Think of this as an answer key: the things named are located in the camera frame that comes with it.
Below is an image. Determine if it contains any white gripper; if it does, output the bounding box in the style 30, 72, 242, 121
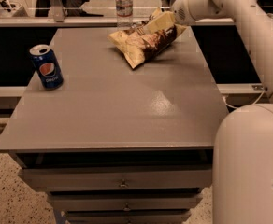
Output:
143, 0, 216, 35

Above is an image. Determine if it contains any brown sea salt chip bag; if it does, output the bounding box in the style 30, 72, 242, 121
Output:
108, 8, 186, 69

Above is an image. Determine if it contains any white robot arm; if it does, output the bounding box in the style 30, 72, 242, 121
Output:
170, 0, 273, 224

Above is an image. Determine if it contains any clear plastic water bottle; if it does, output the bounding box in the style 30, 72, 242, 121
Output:
116, 0, 133, 30

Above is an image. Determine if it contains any blue pepsi can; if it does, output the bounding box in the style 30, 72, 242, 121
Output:
30, 44, 64, 90

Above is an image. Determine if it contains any grey drawer cabinet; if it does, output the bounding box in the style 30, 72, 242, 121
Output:
0, 26, 230, 224

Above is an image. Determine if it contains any top grey drawer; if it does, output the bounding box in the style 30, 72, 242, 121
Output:
19, 165, 212, 192

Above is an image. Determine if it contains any grey drawer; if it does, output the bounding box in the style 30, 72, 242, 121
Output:
19, 165, 212, 192
49, 193, 202, 212
66, 210, 191, 224

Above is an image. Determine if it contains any middle grey drawer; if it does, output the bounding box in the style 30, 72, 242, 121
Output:
49, 193, 202, 212

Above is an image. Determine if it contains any bottom grey drawer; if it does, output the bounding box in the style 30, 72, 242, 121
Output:
66, 210, 191, 224

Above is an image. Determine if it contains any white cable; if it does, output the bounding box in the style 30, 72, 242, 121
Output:
222, 12, 273, 110

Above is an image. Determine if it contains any metal window rail frame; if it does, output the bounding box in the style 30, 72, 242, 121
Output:
0, 0, 273, 28

